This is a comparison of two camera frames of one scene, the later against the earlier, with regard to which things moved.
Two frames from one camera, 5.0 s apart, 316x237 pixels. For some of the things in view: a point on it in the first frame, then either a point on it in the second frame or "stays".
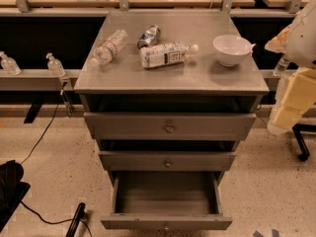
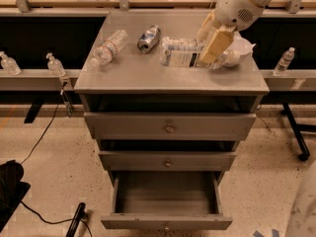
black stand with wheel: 303,148 stays
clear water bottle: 110,47 stays
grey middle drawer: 167,161 stays
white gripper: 302,40 -> 234,8
